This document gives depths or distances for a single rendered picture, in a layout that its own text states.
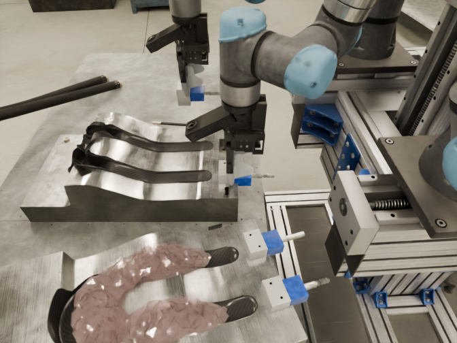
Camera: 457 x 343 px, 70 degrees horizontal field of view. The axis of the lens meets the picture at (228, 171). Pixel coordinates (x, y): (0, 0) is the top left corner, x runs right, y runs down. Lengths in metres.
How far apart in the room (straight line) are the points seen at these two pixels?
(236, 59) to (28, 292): 0.52
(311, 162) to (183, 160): 1.42
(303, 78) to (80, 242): 0.60
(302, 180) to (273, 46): 1.55
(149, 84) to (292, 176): 1.09
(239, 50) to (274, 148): 1.69
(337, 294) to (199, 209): 0.81
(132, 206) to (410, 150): 0.59
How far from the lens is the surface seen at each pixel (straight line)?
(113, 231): 0.82
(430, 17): 3.93
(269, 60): 0.51
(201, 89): 0.96
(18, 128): 2.78
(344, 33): 0.60
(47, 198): 0.87
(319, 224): 1.56
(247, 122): 0.65
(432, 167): 0.64
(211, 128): 0.65
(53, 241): 0.86
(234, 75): 0.56
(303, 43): 0.52
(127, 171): 0.80
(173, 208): 0.76
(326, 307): 1.38
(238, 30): 0.53
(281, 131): 2.34
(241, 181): 0.75
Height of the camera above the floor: 1.44
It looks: 46 degrees down
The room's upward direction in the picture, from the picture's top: straight up
